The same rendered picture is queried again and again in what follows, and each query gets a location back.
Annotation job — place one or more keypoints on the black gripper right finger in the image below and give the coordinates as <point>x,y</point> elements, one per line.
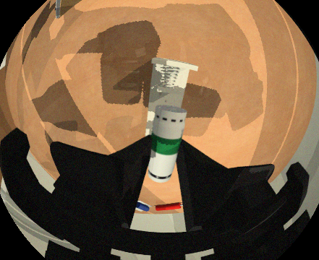
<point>206,185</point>

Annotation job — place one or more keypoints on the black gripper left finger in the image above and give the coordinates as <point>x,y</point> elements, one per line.
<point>121,173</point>

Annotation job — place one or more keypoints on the white and grey battery with green band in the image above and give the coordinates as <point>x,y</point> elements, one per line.
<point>168,126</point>

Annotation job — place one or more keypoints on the red-handled screwdriver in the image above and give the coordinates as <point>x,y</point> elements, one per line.
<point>168,207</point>

